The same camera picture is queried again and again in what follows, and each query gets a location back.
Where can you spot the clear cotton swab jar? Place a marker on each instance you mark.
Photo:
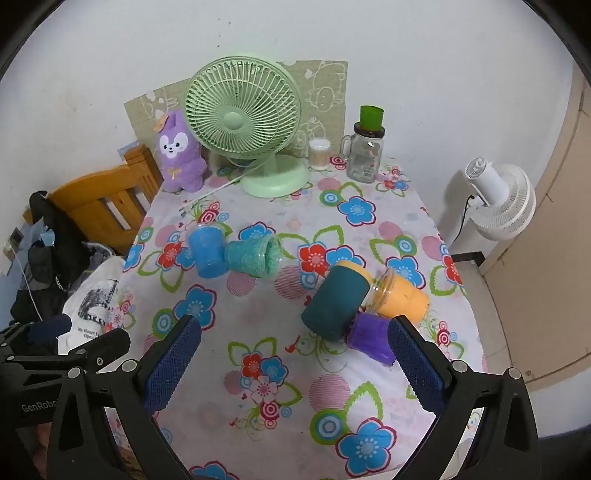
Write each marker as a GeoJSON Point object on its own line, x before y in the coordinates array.
{"type": "Point", "coordinates": [319, 154]}

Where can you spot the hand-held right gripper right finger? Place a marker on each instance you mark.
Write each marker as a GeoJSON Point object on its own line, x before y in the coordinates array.
{"type": "Point", "coordinates": [418, 364]}

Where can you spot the dark clothes pile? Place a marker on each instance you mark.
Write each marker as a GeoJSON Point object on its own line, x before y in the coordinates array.
{"type": "Point", "coordinates": [60, 244]}

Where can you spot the blue cup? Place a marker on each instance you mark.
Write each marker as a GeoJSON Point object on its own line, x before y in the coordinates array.
{"type": "Point", "coordinates": [207, 251]}

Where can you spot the beige wooden door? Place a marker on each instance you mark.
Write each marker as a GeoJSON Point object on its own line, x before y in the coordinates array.
{"type": "Point", "coordinates": [554, 230]}

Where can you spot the glass mug jar with lid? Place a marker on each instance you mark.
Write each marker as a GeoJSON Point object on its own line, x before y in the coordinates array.
{"type": "Point", "coordinates": [364, 157]}

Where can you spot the white fan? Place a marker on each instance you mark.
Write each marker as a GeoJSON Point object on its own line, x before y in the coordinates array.
{"type": "Point", "coordinates": [503, 198]}

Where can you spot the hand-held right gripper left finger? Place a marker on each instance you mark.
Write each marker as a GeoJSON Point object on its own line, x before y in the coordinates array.
{"type": "Point", "coordinates": [171, 364]}

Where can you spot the purple cup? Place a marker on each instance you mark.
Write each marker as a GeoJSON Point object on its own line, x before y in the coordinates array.
{"type": "Point", "coordinates": [369, 339]}

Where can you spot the wall socket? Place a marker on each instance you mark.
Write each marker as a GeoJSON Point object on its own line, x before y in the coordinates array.
{"type": "Point", "coordinates": [16, 237]}

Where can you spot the purple plush toy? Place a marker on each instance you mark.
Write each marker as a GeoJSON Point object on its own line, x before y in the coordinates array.
{"type": "Point", "coordinates": [178, 152]}

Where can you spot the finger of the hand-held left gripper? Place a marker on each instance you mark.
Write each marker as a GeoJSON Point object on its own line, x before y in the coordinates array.
{"type": "Point", "coordinates": [48, 327]}
{"type": "Point", "coordinates": [108, 342]}

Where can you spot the white printed cloth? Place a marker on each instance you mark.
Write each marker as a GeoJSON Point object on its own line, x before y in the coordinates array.
{"type": "Point", "coordinates": [92, 295]}

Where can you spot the green desk fan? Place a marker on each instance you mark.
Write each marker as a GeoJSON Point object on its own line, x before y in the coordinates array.
{"type": "Point", "coordinates": [235, 120]}

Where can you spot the teal green cup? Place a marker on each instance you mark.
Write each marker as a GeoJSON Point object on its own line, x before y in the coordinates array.
{"type": "Point", "coordinates": [251, 256]}

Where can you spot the dark teal cup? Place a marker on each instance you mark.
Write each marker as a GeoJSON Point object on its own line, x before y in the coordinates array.
{"type": "Point", "coordinates": [334, 300]}

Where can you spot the floral tablecloth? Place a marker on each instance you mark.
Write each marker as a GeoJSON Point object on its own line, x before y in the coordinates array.
{"type": "Point", "coordinates": [258, 300]}

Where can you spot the green translucent cup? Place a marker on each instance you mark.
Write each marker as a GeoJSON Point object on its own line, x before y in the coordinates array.
{"type": "Point", "coordinates": [371, 117]}

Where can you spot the orange cup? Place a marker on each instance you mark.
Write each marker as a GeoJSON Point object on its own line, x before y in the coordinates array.
{"type": "Point", "coordinates": [404, 300]}

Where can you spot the wooden chair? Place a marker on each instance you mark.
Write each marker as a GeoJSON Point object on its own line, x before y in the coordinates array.
{"type": "Point", "coordinates": [92, 189]}

